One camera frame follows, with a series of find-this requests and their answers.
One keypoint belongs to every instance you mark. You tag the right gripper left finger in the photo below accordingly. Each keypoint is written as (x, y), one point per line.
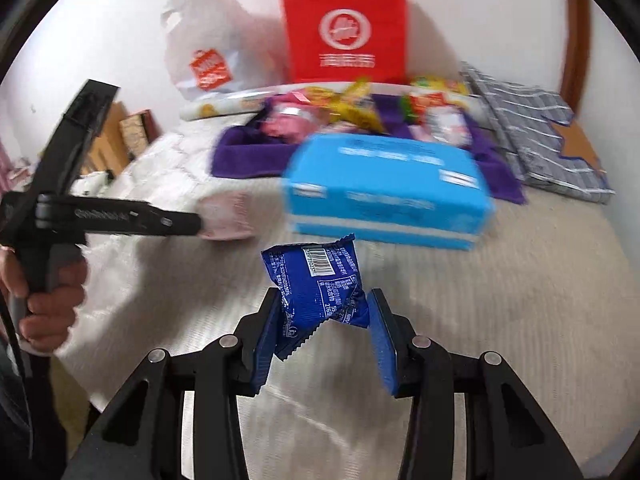
(139, 434)

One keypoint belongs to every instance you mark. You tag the green snack bag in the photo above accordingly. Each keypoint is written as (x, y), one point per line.
(407, 105)

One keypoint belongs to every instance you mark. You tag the patterned picture frame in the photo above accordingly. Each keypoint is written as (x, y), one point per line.
(138, 132)

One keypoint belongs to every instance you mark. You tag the pink yellow chip bag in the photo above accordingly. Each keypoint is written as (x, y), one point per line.
(310, 96)

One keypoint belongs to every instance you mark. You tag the left hand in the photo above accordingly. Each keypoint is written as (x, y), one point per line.
(53, 313)

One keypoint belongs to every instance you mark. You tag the grey plaid star bag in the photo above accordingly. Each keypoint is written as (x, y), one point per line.
(540, 138)

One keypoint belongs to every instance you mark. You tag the red paper shopping bag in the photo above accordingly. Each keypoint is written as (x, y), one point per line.
(343, 40)

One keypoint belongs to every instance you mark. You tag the pale pink wafer packet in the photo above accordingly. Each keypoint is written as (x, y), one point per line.
(224, 216)

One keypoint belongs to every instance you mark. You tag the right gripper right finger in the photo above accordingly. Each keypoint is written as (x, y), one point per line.
(507, 433)

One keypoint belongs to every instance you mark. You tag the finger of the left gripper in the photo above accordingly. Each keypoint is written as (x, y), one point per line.
(98, 215)

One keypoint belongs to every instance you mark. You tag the wooden headboard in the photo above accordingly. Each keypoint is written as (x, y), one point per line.
(108, 151)

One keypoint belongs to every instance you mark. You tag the brown door frame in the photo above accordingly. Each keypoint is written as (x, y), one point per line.
(577, 52)

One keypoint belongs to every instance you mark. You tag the small pink snack packet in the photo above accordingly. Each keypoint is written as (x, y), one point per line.
(421, 133)

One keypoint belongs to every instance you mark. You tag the blue tissue pack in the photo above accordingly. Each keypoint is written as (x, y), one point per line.
(386, 189)

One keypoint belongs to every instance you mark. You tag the blue cookie packet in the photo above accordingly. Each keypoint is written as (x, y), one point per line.
(317, 283)

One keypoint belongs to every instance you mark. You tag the purple towel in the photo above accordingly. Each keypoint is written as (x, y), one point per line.
(244, 152)

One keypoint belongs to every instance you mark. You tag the yellow tea packet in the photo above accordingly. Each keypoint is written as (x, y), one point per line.
(432, 83)

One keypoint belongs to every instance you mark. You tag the red snack packet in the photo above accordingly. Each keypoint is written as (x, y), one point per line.
(421, 102)

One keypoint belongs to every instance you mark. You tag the white red sachet packet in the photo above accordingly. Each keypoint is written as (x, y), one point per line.
(448, 126)

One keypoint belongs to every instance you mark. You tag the pink silver snack bag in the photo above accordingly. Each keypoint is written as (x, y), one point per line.
(293, 122)

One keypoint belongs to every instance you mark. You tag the white plastic Miniso bag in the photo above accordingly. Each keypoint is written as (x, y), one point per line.
(217, 46)

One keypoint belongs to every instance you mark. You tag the yellow snack bag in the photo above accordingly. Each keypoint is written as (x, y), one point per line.
(355, 105)

